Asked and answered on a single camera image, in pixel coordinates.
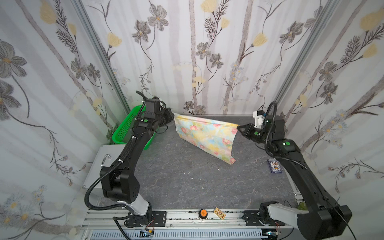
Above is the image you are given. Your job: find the pastel floral skirt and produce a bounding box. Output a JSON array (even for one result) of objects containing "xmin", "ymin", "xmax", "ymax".
[{"xmin": 174, "ymin": 114, "xmax": 238, "ymax": 165}]

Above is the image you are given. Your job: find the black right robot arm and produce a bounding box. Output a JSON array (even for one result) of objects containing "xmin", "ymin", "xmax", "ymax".
[{"xmin": 237, "ymin": 116, "xmax": 353, "ymax": 240}]

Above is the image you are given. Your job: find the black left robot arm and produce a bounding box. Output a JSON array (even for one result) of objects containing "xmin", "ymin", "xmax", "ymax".
[{"xmin": 84, "ymin": 97, "xmax": 174, "ymax": 227}]

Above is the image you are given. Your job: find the green plastic basket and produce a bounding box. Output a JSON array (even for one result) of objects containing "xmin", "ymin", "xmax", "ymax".
[{"xmin": 112, "ymin": 105, "xmax": 141, "ymax": 145}]

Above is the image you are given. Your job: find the small wooden tag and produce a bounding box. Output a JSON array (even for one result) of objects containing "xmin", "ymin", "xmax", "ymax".
[{"xmin": 214, "ymin": 208, "xmax": 226, "ymax": 220}]

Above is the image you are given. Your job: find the orange emergency stop button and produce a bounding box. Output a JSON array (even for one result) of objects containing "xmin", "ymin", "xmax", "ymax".
[{"xmin": 198, "ymin": 209, "xmax": 208, "ymax": 220}]

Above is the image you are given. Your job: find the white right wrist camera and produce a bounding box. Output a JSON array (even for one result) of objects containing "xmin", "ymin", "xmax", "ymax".
[{"xmin": 253, "ymin": 110, "xmax": 266, "ymax": 129}]

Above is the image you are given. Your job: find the grey metal box with handle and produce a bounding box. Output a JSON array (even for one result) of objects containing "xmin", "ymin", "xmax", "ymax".
[{"xmin": 83, "ymin": 145, "xmax": 125, "ymax": 190}]

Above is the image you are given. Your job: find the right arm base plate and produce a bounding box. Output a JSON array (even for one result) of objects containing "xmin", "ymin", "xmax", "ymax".
[{"xmin": 242, "ymin": 210, "xmax": 286, "ymax": 227}]

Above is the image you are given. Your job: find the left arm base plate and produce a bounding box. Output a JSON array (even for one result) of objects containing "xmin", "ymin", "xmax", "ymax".
[{"xmin": 124, "ymin": 211, "xmax": 167, "ymax": 228}]

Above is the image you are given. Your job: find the white slotted cable duct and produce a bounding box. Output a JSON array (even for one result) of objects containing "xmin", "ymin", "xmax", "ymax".
[{"xmin": 89, "ymin": 229, "xmax": 268, "ymax": 240}]

